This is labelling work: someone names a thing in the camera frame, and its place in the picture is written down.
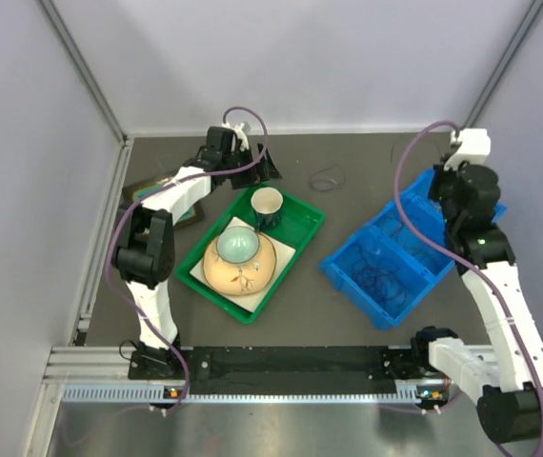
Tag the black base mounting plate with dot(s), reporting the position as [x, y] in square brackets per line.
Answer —
[288, 370]

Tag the beige painted ceramic plate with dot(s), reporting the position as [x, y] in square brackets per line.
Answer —
[239, 279]

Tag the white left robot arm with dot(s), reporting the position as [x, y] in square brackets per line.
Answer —
[142, 247]

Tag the blue divided plastic bin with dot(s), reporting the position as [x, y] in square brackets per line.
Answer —
[385, 270]

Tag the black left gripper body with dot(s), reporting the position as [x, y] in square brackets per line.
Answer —
[239, 159]

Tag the dark green white-lined mug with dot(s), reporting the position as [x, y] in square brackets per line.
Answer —
[266, 204]

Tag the teal square ceramic plate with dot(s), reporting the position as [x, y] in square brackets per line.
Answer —
[136, 190]

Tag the light blue ceramic bowl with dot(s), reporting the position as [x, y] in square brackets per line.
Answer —
[237, 245]

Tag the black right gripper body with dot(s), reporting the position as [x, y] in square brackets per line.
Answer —
[441, 187]

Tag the aluminium frame rail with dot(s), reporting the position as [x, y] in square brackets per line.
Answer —
[101, 376]

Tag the green plastic tray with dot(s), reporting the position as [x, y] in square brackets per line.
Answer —
[299, 223]

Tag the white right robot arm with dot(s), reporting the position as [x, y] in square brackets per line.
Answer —
[500, 309]

